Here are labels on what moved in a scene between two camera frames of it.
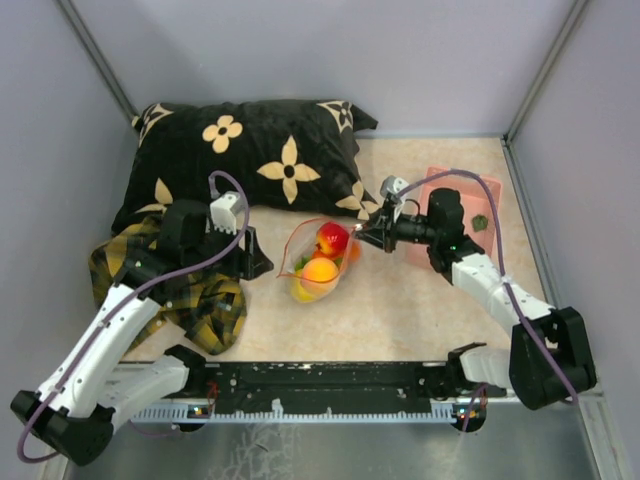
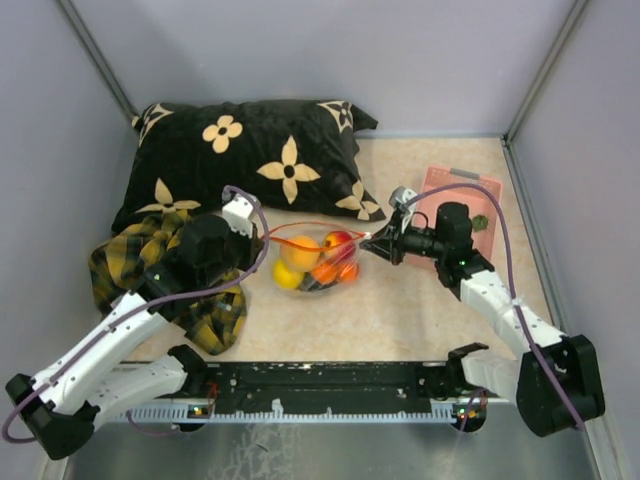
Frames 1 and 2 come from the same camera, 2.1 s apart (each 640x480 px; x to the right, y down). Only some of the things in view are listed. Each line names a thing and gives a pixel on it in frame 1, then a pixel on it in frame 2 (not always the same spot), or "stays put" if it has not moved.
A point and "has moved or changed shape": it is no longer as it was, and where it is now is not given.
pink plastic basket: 477,220 stays put
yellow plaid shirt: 204,308 stays put
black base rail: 324,382 stays put
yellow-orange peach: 320,276 → 297,258
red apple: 331,240 has moved or changed shape
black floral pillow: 288,153 stays put
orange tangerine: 354,251 → 350,273
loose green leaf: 479,223 stays put
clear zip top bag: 314,256 has moved or changed shape
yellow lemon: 299,293 → 285,278
